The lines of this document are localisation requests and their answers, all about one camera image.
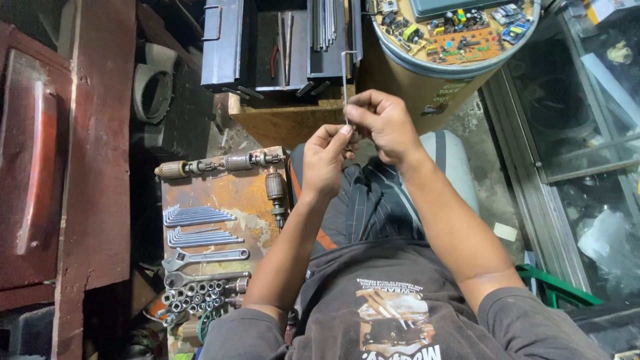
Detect heap of circuit boards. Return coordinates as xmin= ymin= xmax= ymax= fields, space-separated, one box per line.
xmin=374 ymin=0 xmax=534 ymax=66

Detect white paper scrap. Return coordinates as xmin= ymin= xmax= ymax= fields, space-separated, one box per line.
xmin=493 ymin=222 xmax=519 ymax=243

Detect wooden crate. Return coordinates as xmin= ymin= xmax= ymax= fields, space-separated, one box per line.
xmin=228 ymin=84 xmax=357 ymax=149

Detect long L-shaped hex key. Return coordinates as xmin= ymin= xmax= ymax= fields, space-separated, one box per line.
xmin=341 ymin=50 xmax=359 ymax=126

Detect green metal frame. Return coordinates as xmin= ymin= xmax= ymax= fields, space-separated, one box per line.
xmin=515 ymin=263 xmax=604 ymax=310

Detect person's right hand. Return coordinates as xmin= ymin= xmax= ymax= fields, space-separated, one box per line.
xmin=344 ymin=89 xmax=427 ymax=169

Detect row of silver hex keys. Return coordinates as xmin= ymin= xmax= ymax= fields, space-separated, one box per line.
xmin=166 ymin=226 xmax=245 ymax=250
xmin=162 ymin=203 xmax=239 ymax=229

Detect grey motor armature with gear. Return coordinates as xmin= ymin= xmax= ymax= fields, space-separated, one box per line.
xmin=220 ymin=150 xmax=287 ymax=174

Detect open grey metal toolbox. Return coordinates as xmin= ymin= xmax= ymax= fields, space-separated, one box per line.
xmin=201 ymin=0 xmax=364 ymax=99

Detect brown wound motor armature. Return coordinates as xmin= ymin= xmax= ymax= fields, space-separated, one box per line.
xmin=154 ymin=158 xmax=222 ymax=181

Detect bundle of metal rods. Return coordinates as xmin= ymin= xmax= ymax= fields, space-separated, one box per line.
xmin=311 ymin=0 xmax=339 ymax=52

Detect group of small sockets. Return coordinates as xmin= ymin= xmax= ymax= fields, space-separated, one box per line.
xmin=160 ymin=280 xmax=227 ymax=322

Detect glass display cabinet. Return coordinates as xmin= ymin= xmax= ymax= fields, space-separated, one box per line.
xmin=479 ymin=0 xmax=640 ymax=307

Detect silver ratchet wrench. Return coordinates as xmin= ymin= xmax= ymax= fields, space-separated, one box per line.
xmin=163 ymin=270 xmax=252 ymax=290

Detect brown cardboard drum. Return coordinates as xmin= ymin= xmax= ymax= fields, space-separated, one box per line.
xmin=366 ymin=0 xmax=544 ymax=134

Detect grey device casing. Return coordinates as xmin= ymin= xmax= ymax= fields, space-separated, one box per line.
xmin=409 ymin=0 xmax=502 ymax=24

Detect person's left hand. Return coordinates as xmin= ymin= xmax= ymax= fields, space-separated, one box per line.
xmin=301 ymin=123 xmax=359 ymax=201

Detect dark printed shirt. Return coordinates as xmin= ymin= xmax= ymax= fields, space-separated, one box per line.
xmin=199 ymin=239 xmax=612 ymax=360

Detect red wooden cabinet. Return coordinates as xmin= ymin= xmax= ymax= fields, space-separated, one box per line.
xmin=0 ymin=0 xmax=138 ymax=360

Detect dark striped trousers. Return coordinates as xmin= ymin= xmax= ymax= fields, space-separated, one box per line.
xmin=288 ymin=144 xmax=427 ymax=258

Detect white plastic seat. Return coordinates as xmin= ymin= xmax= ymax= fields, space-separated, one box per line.
xmin=399 ymin=130 xmax=481 ymax=217

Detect silver adjustable wrench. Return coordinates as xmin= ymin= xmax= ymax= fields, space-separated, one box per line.
xmin=161 ymin=248 xmax=251 ymax=274

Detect white plastic pipe fitting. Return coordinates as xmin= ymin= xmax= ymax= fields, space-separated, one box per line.
xmin=132 ymin=42 xmax=179 ymax=125

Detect small motor armature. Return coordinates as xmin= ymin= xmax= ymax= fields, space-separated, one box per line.
xmin=264 ymin=167 xmax=289 ymax=230

